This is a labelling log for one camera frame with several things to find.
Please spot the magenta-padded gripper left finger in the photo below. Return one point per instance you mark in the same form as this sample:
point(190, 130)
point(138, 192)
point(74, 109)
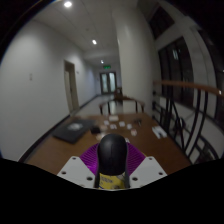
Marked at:
point(76, 168)

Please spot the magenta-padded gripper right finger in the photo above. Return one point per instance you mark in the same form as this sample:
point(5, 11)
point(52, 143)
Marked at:
point(148, 168)

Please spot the black computer mouse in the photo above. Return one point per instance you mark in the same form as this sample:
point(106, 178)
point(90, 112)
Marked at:
point(112, 153)

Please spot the round yellow printed mouse pad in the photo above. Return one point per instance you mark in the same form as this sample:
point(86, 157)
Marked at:
point(111, 182)

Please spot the dark closed laptop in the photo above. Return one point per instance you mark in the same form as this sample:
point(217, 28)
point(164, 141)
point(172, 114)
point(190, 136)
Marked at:
point(71, 130)

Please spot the white booklet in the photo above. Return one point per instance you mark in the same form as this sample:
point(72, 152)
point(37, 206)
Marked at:
point(159, 132)

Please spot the small black box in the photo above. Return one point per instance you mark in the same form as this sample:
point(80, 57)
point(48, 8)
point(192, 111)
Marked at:
point(95, 129)

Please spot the flat white box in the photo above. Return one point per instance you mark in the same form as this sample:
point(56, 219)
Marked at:
point(113, 118)

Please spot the wooden chair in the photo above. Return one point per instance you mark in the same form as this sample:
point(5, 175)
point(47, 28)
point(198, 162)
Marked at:
point(122, 100)

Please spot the side doorway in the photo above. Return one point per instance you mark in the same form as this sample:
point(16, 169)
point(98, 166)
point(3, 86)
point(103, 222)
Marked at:
point(71, 88)

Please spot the glass double door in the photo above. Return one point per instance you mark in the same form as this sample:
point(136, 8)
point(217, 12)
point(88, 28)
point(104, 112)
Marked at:
point(108, 82)

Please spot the wooden handrail black railing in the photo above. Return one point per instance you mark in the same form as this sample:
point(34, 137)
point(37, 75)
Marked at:
point(186, 85)

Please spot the green exit sign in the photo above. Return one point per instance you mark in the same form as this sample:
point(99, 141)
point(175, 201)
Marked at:
point(106, 67)

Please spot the dark framed window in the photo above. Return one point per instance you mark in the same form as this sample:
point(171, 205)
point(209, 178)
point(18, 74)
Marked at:
point(180, 66)

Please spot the white wall switch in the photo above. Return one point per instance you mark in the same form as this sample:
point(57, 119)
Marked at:
point(31, 77)

